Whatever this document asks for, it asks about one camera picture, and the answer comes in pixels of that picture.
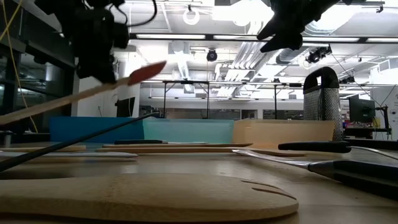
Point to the black ceiling light cluster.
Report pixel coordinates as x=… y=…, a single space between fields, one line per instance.
x=317 y=55

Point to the black turner rectangular blade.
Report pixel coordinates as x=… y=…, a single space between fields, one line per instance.
x=77 y=141

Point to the wooden spoon with label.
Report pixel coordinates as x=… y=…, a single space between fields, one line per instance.
x=186 y=145

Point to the black computer monitor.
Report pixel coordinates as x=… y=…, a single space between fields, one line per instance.
x=362 y=109

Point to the orange plastic bin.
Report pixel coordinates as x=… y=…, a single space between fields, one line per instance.
x=280 y=132

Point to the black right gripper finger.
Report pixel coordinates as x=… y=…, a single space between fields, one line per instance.
x=286 y=27
x=289 y=42

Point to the black round ceiling device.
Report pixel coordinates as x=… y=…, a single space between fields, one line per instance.
x=212 y=55

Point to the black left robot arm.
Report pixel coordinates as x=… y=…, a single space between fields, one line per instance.
x=62 y=6

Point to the black metal rack frame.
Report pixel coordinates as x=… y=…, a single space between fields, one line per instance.
x=186 y=82

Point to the black screen panel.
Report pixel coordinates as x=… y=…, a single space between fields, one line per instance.
x=126 y=107

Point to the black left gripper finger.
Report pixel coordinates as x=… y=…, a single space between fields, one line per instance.
x=109 y=71
x=88 y=70

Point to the blue plastic bin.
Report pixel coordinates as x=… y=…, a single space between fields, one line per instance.
x=93 y=126

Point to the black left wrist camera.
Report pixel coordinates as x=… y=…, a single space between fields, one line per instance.
x=121 y=35

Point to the dark background desk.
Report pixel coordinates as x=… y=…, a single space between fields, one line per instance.
x=367 y=133

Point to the black turner round blade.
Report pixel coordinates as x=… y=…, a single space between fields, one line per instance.
x=314 y=147

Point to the wooden spork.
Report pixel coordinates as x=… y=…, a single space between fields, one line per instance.
x=140 y=196

